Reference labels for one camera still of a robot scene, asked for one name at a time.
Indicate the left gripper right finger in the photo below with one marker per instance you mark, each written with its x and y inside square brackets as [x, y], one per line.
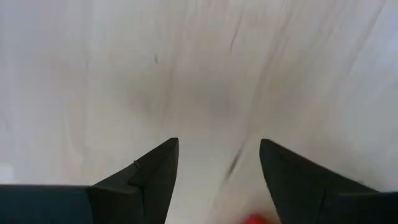
[298, 193]

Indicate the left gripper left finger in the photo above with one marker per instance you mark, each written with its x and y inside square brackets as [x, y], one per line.
[146, 193]

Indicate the red block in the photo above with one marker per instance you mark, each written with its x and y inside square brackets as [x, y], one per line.
[256, 219]

